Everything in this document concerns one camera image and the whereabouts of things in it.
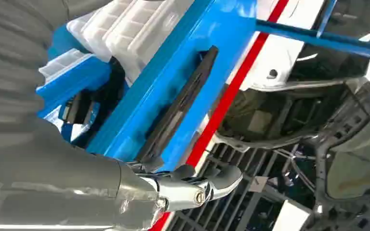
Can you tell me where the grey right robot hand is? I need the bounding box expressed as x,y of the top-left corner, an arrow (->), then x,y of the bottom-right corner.
0,0 -> 244,231

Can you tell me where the black plastic part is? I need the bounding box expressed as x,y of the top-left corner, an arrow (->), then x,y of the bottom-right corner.
59,57 -> 127,149

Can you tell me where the white plastic tray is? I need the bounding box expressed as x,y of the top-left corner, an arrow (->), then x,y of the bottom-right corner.
38,48 -> 93,84
66,11 -> 93,55
81,0 -> 138,63
103,0 -> 196,87

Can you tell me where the blue metal shelf rack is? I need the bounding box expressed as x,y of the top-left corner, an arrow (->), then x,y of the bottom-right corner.
48,0 -> 370,174

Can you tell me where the red barrier belt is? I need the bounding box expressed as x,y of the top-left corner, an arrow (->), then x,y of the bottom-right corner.
148,0 -> 291,231

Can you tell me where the white car body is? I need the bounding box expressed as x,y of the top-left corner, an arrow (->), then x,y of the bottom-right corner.
167,0 -> 370,231

